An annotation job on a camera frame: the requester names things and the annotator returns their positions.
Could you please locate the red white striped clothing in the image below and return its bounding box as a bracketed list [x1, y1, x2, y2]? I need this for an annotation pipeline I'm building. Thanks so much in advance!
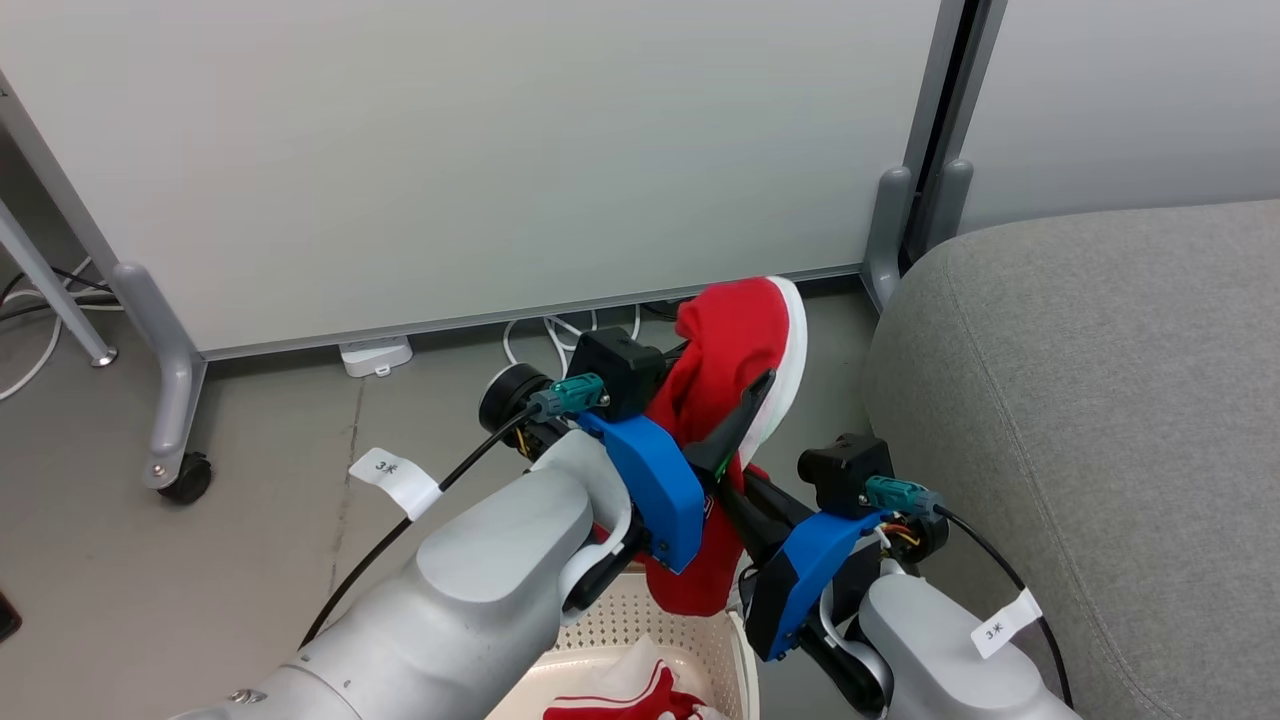
[543, 660, 723, 720]

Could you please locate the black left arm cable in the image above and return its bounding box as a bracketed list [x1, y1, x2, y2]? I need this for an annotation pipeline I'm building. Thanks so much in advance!
[298, 373, 608, 649]

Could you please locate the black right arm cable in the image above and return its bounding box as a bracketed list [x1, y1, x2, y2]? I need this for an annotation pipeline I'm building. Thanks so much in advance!
[864, 476, 1075, 709]

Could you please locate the white cloth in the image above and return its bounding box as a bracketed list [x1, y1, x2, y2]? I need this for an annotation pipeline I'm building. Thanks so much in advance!
[588, 634, 683, 701]

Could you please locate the red garment with white trim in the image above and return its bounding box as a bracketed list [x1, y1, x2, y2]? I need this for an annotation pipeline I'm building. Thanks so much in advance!
[590, 276, 809, 618]

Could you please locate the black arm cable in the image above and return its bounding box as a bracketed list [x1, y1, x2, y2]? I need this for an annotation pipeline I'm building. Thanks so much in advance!
[864, 476, 1075, 709]
[298, 373, 608, 649]

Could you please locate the black floor cable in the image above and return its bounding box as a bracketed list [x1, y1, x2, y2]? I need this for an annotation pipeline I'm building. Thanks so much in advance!
[0, 264, 119, 323]

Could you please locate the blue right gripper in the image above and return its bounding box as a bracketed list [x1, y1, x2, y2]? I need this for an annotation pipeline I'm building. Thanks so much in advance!
[716, 468, 892, 663]

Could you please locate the white power strip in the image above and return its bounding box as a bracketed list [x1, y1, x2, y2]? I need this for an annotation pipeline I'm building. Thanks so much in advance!
[339, 337, 414, 379]

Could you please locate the grey metal table leg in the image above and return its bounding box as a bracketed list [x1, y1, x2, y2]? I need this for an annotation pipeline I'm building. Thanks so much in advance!
[0, 197, 119, 369]

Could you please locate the grey partition foot with caster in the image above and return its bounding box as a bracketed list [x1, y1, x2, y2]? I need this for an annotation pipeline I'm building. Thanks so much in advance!
[111, 261, 214, 505]

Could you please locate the white floor cable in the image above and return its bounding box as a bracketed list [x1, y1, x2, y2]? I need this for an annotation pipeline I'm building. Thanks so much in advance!
[0, 255, 127, 403]
[500, 305, 643, 379]

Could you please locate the grey fabric sofa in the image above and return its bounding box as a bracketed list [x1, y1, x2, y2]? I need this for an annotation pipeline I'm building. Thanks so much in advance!
[862, 199, 1280, 720]

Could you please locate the white perforated laundry basket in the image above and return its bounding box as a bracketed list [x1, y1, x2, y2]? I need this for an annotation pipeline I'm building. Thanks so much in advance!
[487, 565, 761, 720]

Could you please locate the large white partition panel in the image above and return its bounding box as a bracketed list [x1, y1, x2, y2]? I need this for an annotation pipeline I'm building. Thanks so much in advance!
[0, 0, 969, 363]

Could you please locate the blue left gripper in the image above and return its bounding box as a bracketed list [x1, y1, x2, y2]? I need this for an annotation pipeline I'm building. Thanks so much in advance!
[575, 369, 778, 576]

